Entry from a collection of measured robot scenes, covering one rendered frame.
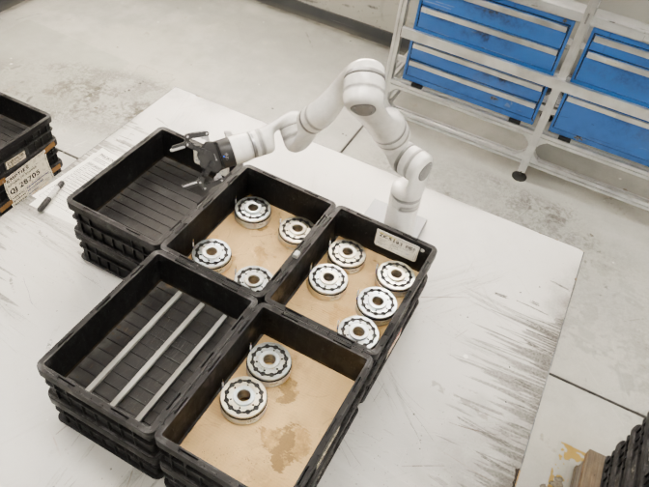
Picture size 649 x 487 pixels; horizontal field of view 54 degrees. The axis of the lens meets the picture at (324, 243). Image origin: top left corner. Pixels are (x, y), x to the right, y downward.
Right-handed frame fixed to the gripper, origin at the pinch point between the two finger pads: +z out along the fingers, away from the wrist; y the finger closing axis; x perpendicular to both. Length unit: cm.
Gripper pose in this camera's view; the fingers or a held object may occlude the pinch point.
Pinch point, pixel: (178, 167)
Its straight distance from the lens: 164.2
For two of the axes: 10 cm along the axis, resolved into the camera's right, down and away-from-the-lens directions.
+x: -2.8, -2.7, 9.2
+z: -9.3, 3.2, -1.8
